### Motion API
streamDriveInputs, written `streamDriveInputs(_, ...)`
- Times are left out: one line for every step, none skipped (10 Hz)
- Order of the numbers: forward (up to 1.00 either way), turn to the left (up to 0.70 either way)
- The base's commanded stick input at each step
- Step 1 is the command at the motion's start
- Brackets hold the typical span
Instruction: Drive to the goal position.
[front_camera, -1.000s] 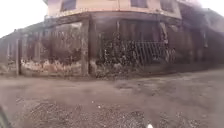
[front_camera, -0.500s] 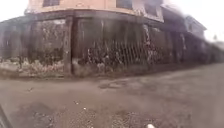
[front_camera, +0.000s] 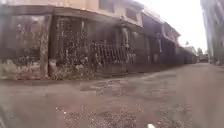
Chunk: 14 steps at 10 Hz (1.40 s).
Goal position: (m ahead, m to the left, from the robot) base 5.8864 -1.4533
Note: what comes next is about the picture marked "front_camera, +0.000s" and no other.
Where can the metal railing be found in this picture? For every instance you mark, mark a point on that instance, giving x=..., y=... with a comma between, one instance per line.
x=111, y=53

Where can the reddish brown dirt road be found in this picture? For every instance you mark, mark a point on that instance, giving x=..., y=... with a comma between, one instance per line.
x=126, y=96

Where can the robot's own part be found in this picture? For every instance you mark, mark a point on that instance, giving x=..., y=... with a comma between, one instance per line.
x=150, y=126

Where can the tall weathered building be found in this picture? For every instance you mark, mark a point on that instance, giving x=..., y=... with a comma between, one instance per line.
x=215, y=30

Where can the pale building behind wall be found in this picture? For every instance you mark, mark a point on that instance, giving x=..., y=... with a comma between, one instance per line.
x=113, y=8

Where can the long dark stained wall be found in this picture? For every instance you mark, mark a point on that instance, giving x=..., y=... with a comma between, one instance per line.
x=30, y=43

